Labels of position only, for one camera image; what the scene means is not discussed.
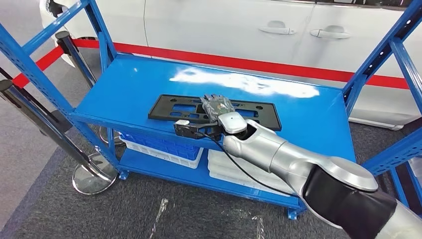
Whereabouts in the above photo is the clear floor tape strip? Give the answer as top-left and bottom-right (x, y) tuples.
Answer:
(148, 198), (169, 239)
(251, 216), (266, 239)

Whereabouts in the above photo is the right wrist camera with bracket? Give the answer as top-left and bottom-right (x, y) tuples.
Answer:
(174, 119), (225, 141)

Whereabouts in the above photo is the black plastic plate frame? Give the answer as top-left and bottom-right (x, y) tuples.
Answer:
(147, 94), (283, 132)

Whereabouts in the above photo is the white car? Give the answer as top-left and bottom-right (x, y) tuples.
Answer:
(39, 0), (422, 131)

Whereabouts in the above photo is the chrome stanchion post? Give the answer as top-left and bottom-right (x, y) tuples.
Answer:
(0, 79), (118, 196)
(55, 30), (126, 147)

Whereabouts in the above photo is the long red barrier belt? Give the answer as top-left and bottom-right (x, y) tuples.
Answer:
(72, 39), (410, 90)

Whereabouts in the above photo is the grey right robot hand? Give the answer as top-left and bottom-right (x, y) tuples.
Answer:
(199, 94), (235, 123)

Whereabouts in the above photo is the blue plastic crate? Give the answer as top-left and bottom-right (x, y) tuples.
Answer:
(118, 131), (202, 161)

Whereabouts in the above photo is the black barrier belt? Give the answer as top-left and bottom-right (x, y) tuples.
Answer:
(0, 67), (14, 83)

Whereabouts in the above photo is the white car door handle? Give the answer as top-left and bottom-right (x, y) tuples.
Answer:
(310, 25), (351, 39)
(258, 20), (297, 35)

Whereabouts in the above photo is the dark round stanchion base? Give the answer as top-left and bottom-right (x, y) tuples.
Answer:
(39, 110), (74, 136)

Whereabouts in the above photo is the short red barrier belt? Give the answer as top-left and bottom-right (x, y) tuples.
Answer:
(12, 46), (64, 89)

